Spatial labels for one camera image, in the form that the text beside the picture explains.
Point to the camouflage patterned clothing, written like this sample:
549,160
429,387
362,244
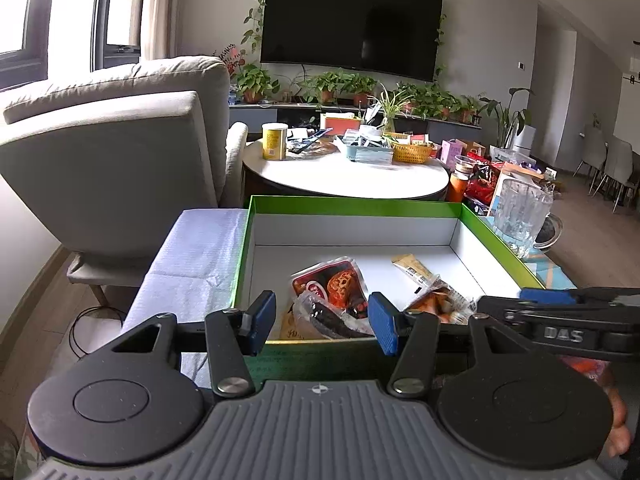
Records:
12,450

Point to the curtain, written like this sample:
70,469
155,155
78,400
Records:
157,10

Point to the green cardboard box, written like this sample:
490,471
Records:
350,232

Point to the red flower plant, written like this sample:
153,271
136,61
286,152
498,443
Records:
230,60

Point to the blue plastic basket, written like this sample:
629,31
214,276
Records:
365,152

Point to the spider plant in vase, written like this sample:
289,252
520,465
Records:
390,110

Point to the white quilted cloth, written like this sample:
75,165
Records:
190,260

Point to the person's right hand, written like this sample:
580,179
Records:
619,430

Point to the yellow wicker basket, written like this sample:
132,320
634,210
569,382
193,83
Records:
412,152

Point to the row of potted plants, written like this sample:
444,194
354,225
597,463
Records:
330,85

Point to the yellow can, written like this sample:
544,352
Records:
275,142

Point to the television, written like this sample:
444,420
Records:
350,20

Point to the white dining chair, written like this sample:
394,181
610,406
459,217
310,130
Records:
617,165
592,152

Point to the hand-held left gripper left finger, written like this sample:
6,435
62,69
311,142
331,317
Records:
260,322

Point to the clear dark snack packet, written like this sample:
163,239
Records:
330,320

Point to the window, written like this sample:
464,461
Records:
115,5

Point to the grey fabric armchair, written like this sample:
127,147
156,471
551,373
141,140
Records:
110,160

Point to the tall leafy floor plant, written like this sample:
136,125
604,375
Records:
505,115

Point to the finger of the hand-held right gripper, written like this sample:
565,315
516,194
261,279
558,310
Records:
505,310
547,296

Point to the round white coffee table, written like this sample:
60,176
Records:
340,175

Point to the pile of red packets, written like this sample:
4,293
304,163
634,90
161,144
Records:
482,180

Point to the black remote control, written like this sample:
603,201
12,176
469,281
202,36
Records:
307,142

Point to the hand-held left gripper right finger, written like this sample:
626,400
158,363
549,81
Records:
382,325

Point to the glass mug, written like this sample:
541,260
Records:
520,215

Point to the white air purifier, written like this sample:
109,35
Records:
526,137

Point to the tan snack packet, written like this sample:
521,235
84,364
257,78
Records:
292,327

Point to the orange white box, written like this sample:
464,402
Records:
340,124

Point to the white stick snack packet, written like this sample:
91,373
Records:
412,269

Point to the white red snack packet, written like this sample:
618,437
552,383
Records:
332,282

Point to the clear brown snack packet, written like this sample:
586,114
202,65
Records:
440,305

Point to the orange bottle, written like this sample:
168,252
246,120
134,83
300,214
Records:
457,187

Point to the dark television console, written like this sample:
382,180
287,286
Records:
295,110

